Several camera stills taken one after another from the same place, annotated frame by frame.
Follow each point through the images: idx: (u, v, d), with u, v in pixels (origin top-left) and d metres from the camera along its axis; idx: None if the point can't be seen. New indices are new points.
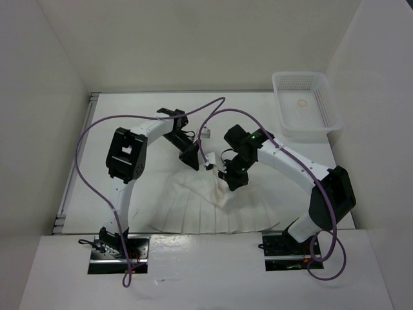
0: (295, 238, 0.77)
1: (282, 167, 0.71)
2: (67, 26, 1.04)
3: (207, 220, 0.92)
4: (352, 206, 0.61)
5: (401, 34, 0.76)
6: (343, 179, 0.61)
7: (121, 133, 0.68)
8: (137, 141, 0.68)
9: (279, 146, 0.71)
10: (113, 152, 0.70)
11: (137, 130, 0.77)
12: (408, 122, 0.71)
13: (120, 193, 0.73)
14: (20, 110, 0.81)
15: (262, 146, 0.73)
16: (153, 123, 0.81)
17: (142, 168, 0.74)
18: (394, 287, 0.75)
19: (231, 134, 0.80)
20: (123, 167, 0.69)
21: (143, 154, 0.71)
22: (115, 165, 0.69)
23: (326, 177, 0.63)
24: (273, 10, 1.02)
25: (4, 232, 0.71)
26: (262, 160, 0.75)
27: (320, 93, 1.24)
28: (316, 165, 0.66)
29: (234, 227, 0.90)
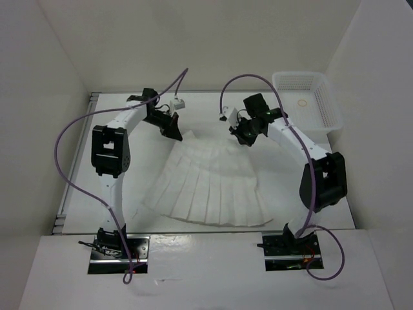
0: (293, 233, 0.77)
1: (287, 144, 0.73)
2: (67, 26, 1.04)
3: (198, 214, 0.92)
4: (342, 196, 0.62)
5: (400, 34, 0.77)
6: (339, 165, 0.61)
7: (100, 130, 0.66)
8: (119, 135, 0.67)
9: (288, 124, 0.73)
10: (97, 150, 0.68)
11: (113, 123, 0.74)
12: (407, 122, 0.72)
13: (111, 189, 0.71)
14: (20, 110, 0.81)
15: (273, 123, 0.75)
16: (127, 113, 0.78)
17: (129, 159, 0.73)
18: (394, 287, 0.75)
19: (251, 103, 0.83)
20: (111, 163, 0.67)
21: (127, 146, 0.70)
22: (103, 163, 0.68)
23: (323, 160, 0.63)
24: (273, 10, 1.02)
25: (4, 232, 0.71)
26: (272, 136, 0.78)
27: (320, 92, 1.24)
28: (317, 147, 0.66)
29: (226, 219, 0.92)
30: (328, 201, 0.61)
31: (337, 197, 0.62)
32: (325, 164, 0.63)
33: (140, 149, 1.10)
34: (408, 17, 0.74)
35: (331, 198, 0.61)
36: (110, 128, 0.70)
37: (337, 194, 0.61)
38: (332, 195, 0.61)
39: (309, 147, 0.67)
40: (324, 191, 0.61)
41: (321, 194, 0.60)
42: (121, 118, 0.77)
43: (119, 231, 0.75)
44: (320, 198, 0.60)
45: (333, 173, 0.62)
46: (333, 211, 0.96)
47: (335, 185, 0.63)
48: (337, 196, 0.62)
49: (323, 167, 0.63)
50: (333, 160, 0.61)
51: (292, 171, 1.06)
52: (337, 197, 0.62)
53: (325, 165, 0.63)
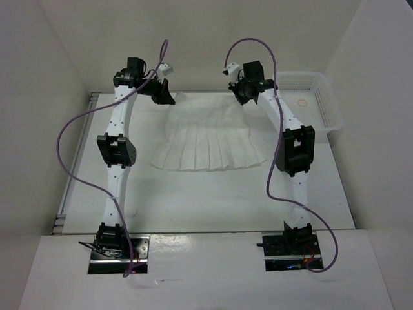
0: (289, 224, 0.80)
1: (271, 112, 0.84)
2: (67, 26, 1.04)
3: (202, 161, 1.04)
4: (310, 161, 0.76)
5: (399, 34, 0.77)
6: (310, 137, 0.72)
7: (104, 139, 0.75)
8: (120, 143, 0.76)
9: (275, 95, 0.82)
10: (105, 152, 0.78)
11: (111, 128, 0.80)
12: (407, 121, 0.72)
13: (118, 179, 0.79)
14: (20, 110, 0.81)
15: (264, 92, 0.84)
16: (120, 112, 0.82)
17: (135, 151, 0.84)
18: (394, 287, 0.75)
19: (249, 68, 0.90)
20: (120, 160, 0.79)
21: (130, 144, 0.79)
22: (114, 158, 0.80)
23: (298, 132, 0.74)
24: (273, 10, 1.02)
25: (4, 232, 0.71)
26: (261, 103, 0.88)
27: (320, 92, 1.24)
28: (295, 119, 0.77)
29: (227, 160, 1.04)
30: (295, 165, 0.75)
31: (304, 162, 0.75)
32: (299, 135, 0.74)
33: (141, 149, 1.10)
34: (408, 17, 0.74)
35: (298, 163, 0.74)
36: (111, 135, 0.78)
37: (304, 159, 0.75)
38: (300, 159, 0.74)
39: (288, 118, 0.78)
40: (292, 156, 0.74)
41: (289, 158, 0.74)
42: (117, 119, 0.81)
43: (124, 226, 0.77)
44: (288, 161, 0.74)
45: (304, 141, 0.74)
46: (334, 211, 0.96)
47: (304, 151, 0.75)
48: (304, 161, 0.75)
49: (297, 137, 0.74)
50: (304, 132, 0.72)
51: None
52: (304, 162, 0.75)
53: (299, 136, 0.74)
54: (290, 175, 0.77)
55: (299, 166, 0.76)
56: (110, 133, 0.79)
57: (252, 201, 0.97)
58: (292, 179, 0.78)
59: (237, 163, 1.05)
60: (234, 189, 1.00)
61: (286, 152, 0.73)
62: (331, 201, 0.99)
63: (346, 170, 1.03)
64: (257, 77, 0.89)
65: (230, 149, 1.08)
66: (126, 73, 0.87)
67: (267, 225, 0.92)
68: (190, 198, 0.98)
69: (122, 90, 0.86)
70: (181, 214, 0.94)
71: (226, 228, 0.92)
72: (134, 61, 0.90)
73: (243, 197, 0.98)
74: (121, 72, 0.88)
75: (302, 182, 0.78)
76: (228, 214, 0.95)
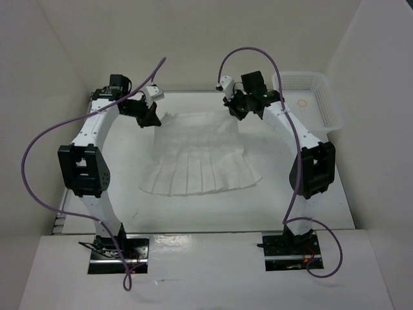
0: (292, 230, 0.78)
1: (280, 128, 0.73)
2: (67, 26, 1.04)
3: (195, 183, 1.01)
4: (330, 183, 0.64)
5: (399, 34, 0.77)
6: (330, 155, 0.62)
7: (67, 150, 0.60)
8: (89, 154, 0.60)
9: (284, 110, 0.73)
10: (70, 172, 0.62)
11: (80, 138, 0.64)
12: (406, 121, 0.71)
13: (97, 206, 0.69)
14: (20, 109, 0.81)
15: (270, 106, 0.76)
16: (95, 123, 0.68)
17: (108, 174, 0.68)
18: (393, 287, 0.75)
19: (250, 79, 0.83)
20: (88, 185, 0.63)
21: (101, 162, 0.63)
22: (80, 183, 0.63)
23: (315, 149, 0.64)
24: (273, 10, 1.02)
25: (6, 232, 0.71)
26: (267, 119, 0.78)
27: (320, 93, 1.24)
28: (310, 136, 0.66)
29: (220, 183, 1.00)
30: (315, 187, 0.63)
31: (324, 184, 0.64)
32: (316, 152, 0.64)
33: (141, 149, 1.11)
34: (408, 17, 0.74)
35: (317, 185, 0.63)
36: (79, 145, 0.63)
37: (324, 181, 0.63)
38: (320, 181, 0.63)
39: (302, 134, 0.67)
40: (312, 177, 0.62)
41: (308, 180, 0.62)
42: (89, 129, 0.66)
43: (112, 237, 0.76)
44: (307, 183, 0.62)
45: (322, 160, 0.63)
46: (334, 211, 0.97)
47: (322, 170, 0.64)
48: (324, 183, 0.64)
49: (313, 154, 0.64)
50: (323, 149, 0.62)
51: None
52: (324, 183, 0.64)
53: (316, 154, 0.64)
54: (305, 197, 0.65)
55: (317, 188, 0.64)
56: (77, 144, 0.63)
57: (252, 201, 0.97)
58: (306, 200, 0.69)
59: (236, 164, 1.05)
60: (234, 190, 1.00)
61: (306, 174, 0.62)
62: (330, 201, 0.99)
63: (346, 170, 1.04)
64: (260, 88, 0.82)
65: (229, 150, 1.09)
66: (108, 89, 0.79)
67: (266, 225, 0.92)
68: (191, 199, 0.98)
69: (100, 103, 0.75)
70: (181, 214, 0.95)
71: (226, 228, 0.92)
72: (117, 77, 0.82)
73: (243, 197, 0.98)
74: (103, 88, 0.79)
75: (316, 201, 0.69)
76: (228, 214, 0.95)
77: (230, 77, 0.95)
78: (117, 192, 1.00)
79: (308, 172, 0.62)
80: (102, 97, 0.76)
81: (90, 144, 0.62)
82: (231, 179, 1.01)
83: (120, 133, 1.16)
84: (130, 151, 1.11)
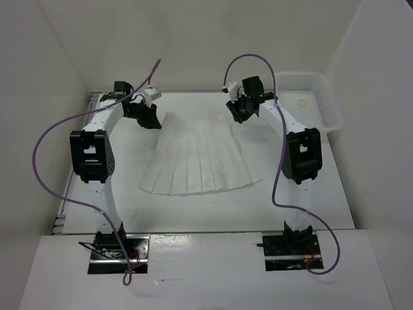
0: (290, 227, 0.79)
1: (273, 122, 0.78)
2: (68, 26, 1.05)
3: (194, 182, 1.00)
4: (319, 168, 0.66)
5: (399, 34, 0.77)
6: (315, 139, 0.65)
7: (78, 135, 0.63)
8: (98, 138, 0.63)
9: (276, 104, 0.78)
10: (77, 157, 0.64)
11: (90, 126, 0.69)
12: (406, 121, 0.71)
13: (101, 194, 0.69)
14: (20, 110, 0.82)
15: (264, 103, 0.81)
16: (103, 115, 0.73)
17: (113, 161, 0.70)
18: (394, 287, 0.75)
19: (249, 83, 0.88)
20: (95, 170, 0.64)
21: (109, 148, 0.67)
22: (86, 169, 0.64)
23: (302, 135, 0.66)
24: (273, 10, 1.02)
25: (6, 232, 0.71)
26: (264, 115, 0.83)
27: (320, 92, 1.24)
28: (298, 123, 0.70)
29: (219, 183, 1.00)
30: (303, 172, 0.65)
31: (313, 169, 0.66)
32: (304, 139, 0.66)
33: (140, 149, 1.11)
34: (408, 17, 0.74)
35: (307, 169, 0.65)
36: (88, 130, 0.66)
37: (312, 165, 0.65)
38: (308, 165, 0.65)
39: (291, 123, 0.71)
40: (300, 161, 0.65)
41: (297, 163, 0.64)
42: (99, 119, 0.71)
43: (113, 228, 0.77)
44: (295, 167, 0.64)
45: (310, 146, 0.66)
46: (333, 210, 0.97)
47: (310, 157, 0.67)
48: (312, 168, 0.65)
49: (302, 141, 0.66)
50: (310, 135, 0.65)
51: None
52: (313, 169, 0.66)
53: (304, 140, 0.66)
54: (297, 183, 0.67)
55: (306, 173, 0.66)
56: (87, 130, 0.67)
57: (252, 201, 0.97)
58: (297, 186, 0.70)
59: (235, 164, 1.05)
60: (234, 190, 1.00)
61: (293, 157, 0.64)
62: (330, 201, 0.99)
63: (346, 170, 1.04)
64: (257, 92, 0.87)
65: (229, 150, 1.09)
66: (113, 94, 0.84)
67: (266, 225, 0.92)
68: (190, 199, 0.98)
69: (108, 103, 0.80)
70: (181, 214, 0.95)
71: (226, 228, 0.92)
72: (121, 84, 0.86)
73: (243, 197, 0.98)
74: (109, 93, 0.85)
75: (308, 190, 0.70)
76: (228, 214, 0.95)
77: (235, 81, 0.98)
78: (118, 192, 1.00)
79: (293, 155, 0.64)
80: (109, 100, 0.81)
81: (99, 129, 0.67)
82: (231, 179, 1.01)
83: (121, 133, 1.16)
84: (130, 151, 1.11)
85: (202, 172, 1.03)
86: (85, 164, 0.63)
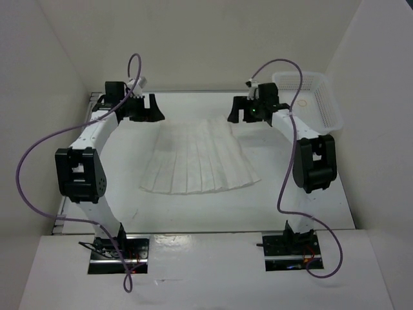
0: (292, 228, 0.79)
1: (286, 130, 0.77)
2: (67, 26, 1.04)
3: (194, 183, 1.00)
4: (333, 179, 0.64)
5: (399, 35, 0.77)
6: (328, 146, 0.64)
7: (64, 153, 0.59)
8: (87, 156, 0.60)
9: (289, 113, 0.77)
10: (64, 177, 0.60)
11: (78, 142, 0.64)
12: (406, 121, 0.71)
13: (95, 211, 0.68)
14: (20, 109, 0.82)
15: (278, 112, 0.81)
16: (93, 130, 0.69)
17: (104, 180, 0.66)
18: (393, 287, 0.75)
19: (262, 90, 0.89)
20: (84, 190, 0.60)
21: (99, 167, 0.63)
22: (75, 190, 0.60)
23: (316, 143, 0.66)
24: (272, 10, 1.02)
25: (6, 232, 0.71)
26: (277, 125, 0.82)
27: (320, 92, 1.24)
28: (311, 130, 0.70)
29: (219, 182, 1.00)
30: (317, 181, 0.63)
31: (326, 179, 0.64)
32: (317, 145, 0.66)
33: (141, 149, 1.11)
34: (407, 18, 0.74)
35: (320, 179, 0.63)
36: (76, 148, 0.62)
37: (326, 175, 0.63)
38: (322, 175, 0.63)
39: (304, 130, 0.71)
40: (313, 170, 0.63)
41: (309, 172, 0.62)
42: (88, 135, 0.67)
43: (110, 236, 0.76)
44: (308, 175, 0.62)
45: (324, 154, 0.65)
46: (333, 211, 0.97)
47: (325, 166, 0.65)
48: (326, 178, 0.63)
49: (315, 148, 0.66)
50: (323, 141, 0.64)
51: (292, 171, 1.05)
52: (326, 179, 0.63)
53: (317, 147, 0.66)
54: (307, 192, 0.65)
55: (319, 183, 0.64)
56: (75, 147, 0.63)
57: (252, 201, 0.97)
58: (306, 196, 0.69)
59: (235, 164, 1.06)
60: (234, 190, 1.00)
61: (305, 167, 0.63)
62: (330, 201, 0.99)
63: (346, 170, 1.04)
64: (271, 99, 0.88)
65: (229, 150, 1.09)
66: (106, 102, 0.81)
67: (266, 225, 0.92)
68: (190, 199, 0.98)
69: (99, 114, 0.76)
70: (181, 214, 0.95)
71: (226, 228, 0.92)
72: (111, 84, 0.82)
73: (243, 198, 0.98)
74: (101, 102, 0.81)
75: (314, 199, 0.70)
76: (228, 214, 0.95)
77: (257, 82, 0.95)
78: (118, 192, 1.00)
79: (306, 164, 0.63)
80: (101, 112, 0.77)
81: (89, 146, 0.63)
82: (232, 179, 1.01)
83: (120, 132, 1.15)
84: (130, 151, 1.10)
85: (202, 171, 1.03)
86: (73, 184, 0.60)
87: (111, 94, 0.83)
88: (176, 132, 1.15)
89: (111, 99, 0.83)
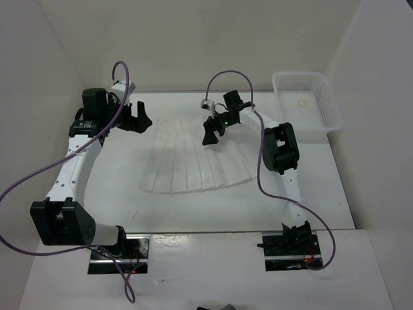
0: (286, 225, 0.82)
1: (253, 125, 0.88)
2: (67, 27, 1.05)
3: (194, 182, 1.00)
4: (297, 159, 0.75)
5: (398, 35, 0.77)
6: (288, 132, 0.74)
7: (42, 210, 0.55)
8: (67, 214, 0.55)
9: (253, 109, 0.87)
10: (48, 230, 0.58)
11: (57, 190, 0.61)
12: (407, 121, 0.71)
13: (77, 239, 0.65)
14: (19, 109, 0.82)
15: (243, 110, 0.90)
16: (73, 168, 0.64)
17: (92, 221, 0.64)
18: (394, 287, 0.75)
19: (228, 97, 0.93)
20: (71, 241, 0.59)
21: (83, 216, 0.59)
22: (61, 240, 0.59)
23: (279, 132, 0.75)
24: (272, 10, 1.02)
25: (6, 231, 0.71)
26: (243, 121, 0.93)
27: (320, 92, 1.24)
28: (273, 121, 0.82)
29: (219, 181, 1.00)
30: (284, 163, 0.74)
31: (292, 160, 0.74)
32: (279, 133, 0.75)
33: (140, 148, 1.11)
34: (407, 17, 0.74)
35: (286, 160, 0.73)
36: (55, 200, 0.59)
37: (290, 157, 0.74)
38: (287, 157, 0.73)
39: (266, 121, 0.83)
40: (279, 154, 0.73)
41: (276, 155, 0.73)
42: (66, 177, 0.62)
43: (102, 245, 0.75)
44: (276, 159, 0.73)
45: (286, 139, 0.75)
46: (334, 211, 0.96)
47: (289, 150, 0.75)
48: (292, 159, 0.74)
49: (278, 135, 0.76)
50: (283, 128, 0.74)
51: None
52: (292, 159, 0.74)
53: (280, 135, 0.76)
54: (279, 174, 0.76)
55: (286, 164, 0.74)
56: (53, 197, 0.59)
57: (252, 202, 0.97)
58: (284, 177, 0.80)
59: (235, 164, 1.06)
60: (233, 189, 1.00)
61: (272, 153, 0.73)
62: (330, 201, 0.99)
63: (346, 170, 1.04)
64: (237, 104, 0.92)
65: (229, 150, 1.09)
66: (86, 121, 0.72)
67: (266, 225, 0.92)
68: (190, 199, 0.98)
69: (79, 141, 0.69)
70: (181, 214, 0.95)
71: (226, 227, 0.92)
72: (90, 95, 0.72)
73: (243, 197, 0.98)
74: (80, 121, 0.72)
75: (293, 179, 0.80)
76: (228, 213, 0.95)
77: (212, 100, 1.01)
78: (117, 192, 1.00)
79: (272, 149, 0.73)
80: (81, 134, 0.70)
81: (68, 198, 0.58)
82: (232, 179, 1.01)
83: (120, 132, 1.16)
84: (130, 151, 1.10)
85: (201, 171, 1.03)
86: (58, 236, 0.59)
87: (91, 108, 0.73)
88: (175, 131, 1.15)
89: (92, 113, 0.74)
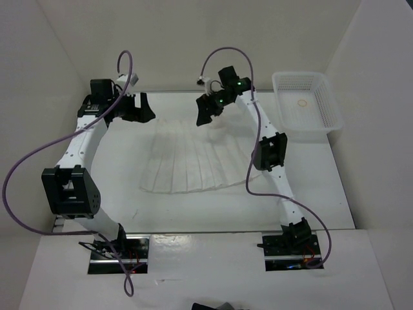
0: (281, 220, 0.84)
1: (248, 115, 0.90)
2: (67, 27, 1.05)
3: (194, 182, 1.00)
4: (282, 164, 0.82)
5: (399, 35, 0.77)
6: (282, 143, 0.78)
7: (51, 174, 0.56)
8: (76, 176, 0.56)
9: (253, 100, 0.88)
10: (56, 197, 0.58)
11: (66, 160, 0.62)
12: (407, 121, 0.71)
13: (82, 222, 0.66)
14: (20, 108, 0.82)
15: (242, 93, 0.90)
16: (81, 143, 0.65)
17: (97, 195, 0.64)
18: (394, 287, 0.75)
19: (224, 74, 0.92)
20: (79, 208, 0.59)
21: (90, 184, 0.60)
22: (68, 208, 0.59)
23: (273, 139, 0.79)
24: (273, 10, 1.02)
25: (6, 230, 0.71)
26: (239, 105, 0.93)
27: (320, 93, 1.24)
28: (270, 126, 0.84)
29: (219, 181, 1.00)
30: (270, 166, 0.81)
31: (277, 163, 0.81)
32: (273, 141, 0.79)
33: (140, 148, 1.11)
34: (408, 17, 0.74)
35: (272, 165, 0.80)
36: (64, 168, 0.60)
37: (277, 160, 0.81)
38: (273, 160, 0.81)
39: (265, 125, 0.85)
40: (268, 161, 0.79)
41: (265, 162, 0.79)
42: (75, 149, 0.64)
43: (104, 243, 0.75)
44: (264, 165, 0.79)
45: (277, 148, 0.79)
46: (333, 211, 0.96)
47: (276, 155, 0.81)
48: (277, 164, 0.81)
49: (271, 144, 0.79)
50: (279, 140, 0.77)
51: (292, 172, 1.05)
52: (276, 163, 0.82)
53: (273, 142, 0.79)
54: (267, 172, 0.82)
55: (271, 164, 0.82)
56: (63, 166, 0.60)
57: (252, 201, 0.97)
58: (271, 174, 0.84)
59: (235, 164, 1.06)
60: (233, 190, 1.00)
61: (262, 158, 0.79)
62: (331, 201, 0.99)
63: (346, 170, 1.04)
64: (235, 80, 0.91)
65: (229, 150, 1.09)
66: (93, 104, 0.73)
67: (266, 225, 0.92)
68: (190, 199, 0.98)
69: (86, 121, 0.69)
70: (181, 214, 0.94)
71: (226, 227, 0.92)
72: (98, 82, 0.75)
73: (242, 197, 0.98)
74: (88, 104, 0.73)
75: (282, 175, 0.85)
76: (228, 213, 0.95)
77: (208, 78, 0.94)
78: (117, 192, 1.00)
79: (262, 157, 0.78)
80: (88, 115, 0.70)
81: (77, 165, 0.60)
82: (231, 179, 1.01)
83: (120, 132, 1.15)
84: (130, 151, 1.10)
85: (201, 171, 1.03)
86: (66, 203, 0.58)
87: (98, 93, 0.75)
88: (175, 131, 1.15)
89: (99, 99, 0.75)
